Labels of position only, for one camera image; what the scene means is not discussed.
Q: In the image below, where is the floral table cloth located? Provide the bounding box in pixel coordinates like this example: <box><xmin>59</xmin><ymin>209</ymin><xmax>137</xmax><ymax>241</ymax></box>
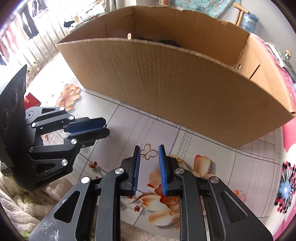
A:
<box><xmin>28</xmin><ymin>78</ymin><xmax>285</xmax><ymax>240</ymax></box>

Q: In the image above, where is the gold butterfly pendant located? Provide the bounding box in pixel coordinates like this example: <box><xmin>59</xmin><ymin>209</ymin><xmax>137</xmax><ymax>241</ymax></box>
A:
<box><xmin>140</xmin><ymin>143</ymin><xmax>158</xmax><ymax>160</ymax></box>

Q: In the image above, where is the blue water bottle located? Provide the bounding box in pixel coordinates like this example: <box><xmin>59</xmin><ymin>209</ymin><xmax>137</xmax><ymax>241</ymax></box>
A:
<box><xmin>240</xmin><ymin>13</ymin><xmax>259</xmax><ymax>33</ymax></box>

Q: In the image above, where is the orange pink bead bracelet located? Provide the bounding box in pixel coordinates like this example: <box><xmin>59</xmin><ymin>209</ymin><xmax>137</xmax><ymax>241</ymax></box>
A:
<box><xmin>233</xmin><ymin>189</ymin><xmax>247</xmax><ymax>202</ymax></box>

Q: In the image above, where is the pink floral quilt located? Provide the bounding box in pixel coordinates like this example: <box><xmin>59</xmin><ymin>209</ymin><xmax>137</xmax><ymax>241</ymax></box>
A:
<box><xmin>256</xmin><ymin>34</ymin><xmax>296</xmax><ymax>240</ymax></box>

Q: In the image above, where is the gold knot charm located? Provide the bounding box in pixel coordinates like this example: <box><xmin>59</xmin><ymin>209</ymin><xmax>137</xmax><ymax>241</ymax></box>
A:
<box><xmin>170</xmin><ymin>155</ymin><xmax>183</xmax><ymax>165</ymax></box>

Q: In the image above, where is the brown cardboard box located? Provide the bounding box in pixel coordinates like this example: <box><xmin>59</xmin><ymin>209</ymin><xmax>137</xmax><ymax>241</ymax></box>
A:
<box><xmin>58</xmin><ymin>6</ymin><xmax>295</xmax><ymax>148</ymax></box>

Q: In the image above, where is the red gift box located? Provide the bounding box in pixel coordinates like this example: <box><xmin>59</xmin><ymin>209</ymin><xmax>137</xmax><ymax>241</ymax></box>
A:
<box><xmin>24</xmin><ymin>92</ymin><xmax>41</xmax><ymax>110</ymax></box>

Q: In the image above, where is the black camera module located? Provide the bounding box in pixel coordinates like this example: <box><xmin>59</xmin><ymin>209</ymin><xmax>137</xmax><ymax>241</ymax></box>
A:
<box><xmin>1</xmin><ymin>65</ymin><xmax>27</xmax><ymax>168</ymax></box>

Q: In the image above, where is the teal floral hanging cloth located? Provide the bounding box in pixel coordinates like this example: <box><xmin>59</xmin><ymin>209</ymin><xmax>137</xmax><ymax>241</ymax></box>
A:
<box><xmin>171</xmin><ymin>0</ymin><xmax>241</xmax><ymax>18</ymax></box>

